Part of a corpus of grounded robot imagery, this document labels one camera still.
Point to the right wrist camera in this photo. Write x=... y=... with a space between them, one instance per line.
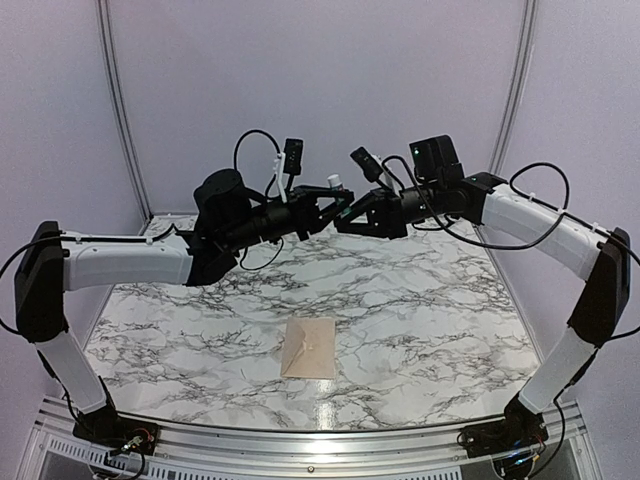
x=371 y=166

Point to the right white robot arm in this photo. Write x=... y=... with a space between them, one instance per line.
x=601 y=258

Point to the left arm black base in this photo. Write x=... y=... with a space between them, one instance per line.
x=107 y=427

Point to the cream envelope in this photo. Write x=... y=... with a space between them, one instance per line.
x=308 y=350

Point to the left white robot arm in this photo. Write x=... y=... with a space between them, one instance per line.
x=55 y=262

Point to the green white glue stick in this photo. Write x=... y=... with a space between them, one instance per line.
x=335 y=183

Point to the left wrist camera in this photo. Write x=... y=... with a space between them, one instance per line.
x=287 y=165

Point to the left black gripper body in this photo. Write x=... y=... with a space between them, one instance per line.
x=248 y=232

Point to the curved aluminium front rail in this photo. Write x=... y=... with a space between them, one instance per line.
x=165 y=449

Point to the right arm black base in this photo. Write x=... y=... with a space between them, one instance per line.
x=519 y=428

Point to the right aluminium corner post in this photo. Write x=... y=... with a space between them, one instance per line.
x=524 y=49

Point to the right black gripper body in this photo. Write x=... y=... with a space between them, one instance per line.
x=395 y=217

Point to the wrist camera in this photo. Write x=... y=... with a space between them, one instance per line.
x=287 y=165
x=371 y=166

